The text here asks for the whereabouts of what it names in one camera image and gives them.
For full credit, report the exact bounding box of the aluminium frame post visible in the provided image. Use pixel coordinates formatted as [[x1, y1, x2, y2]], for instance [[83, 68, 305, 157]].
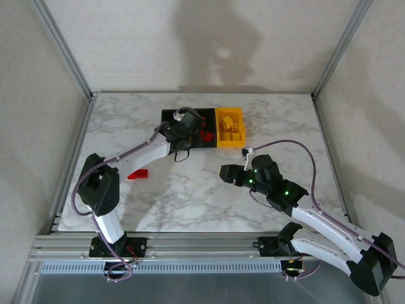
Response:
[[30, 0, 98, 102], [311, 0, 375, 101]]

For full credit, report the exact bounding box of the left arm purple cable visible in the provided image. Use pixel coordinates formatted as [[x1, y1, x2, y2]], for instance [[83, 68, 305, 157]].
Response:
[[72, 106, 194, 283]]

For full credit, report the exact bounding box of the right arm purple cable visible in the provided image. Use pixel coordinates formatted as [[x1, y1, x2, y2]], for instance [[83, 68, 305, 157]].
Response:
[[242, 139, 405, 281]]

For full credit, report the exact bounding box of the black plastic bin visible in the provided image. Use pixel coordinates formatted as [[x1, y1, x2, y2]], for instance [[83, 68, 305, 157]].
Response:
[[189, 108, 218, 149], [160, 108, 190, 134]]

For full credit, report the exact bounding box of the yellow plastic bin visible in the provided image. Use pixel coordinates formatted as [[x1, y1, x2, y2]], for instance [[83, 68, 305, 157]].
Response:
[[214, 107, 246, 149]]

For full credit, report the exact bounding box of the red L-shaped lego piece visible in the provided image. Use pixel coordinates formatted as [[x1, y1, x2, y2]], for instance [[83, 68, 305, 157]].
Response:
[[127, 169, 149, 182]]

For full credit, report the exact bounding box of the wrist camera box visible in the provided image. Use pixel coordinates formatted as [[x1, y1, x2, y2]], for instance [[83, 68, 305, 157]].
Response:
[[179, 108, 206, 134], [251, 154, 282, 179]]

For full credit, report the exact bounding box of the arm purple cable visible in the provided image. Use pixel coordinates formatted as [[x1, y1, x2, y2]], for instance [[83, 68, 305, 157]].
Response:
[[242, 139, 405, 281], [72, 106, 194, 283]]

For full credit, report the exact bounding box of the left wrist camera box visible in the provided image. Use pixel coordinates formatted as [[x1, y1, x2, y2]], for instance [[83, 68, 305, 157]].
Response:
[[179, 108, 206, 134]]

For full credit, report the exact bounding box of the wide aluminium mounting rail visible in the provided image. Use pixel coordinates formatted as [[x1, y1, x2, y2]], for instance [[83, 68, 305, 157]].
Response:
[[27, 232, 376, 263]]

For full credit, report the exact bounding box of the grey slotted cable duct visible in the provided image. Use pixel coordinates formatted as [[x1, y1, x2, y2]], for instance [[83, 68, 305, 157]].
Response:
[[40, 260, 283, 275]]

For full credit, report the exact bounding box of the aluminium table side rail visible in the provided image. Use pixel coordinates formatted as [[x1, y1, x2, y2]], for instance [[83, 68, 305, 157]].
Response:
[[311, 94, 354, 232], [47, 94, 97, 235]]

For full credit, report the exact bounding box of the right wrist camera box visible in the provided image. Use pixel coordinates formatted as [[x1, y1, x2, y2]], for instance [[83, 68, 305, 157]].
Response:
[[251, 154, 282, 179]]

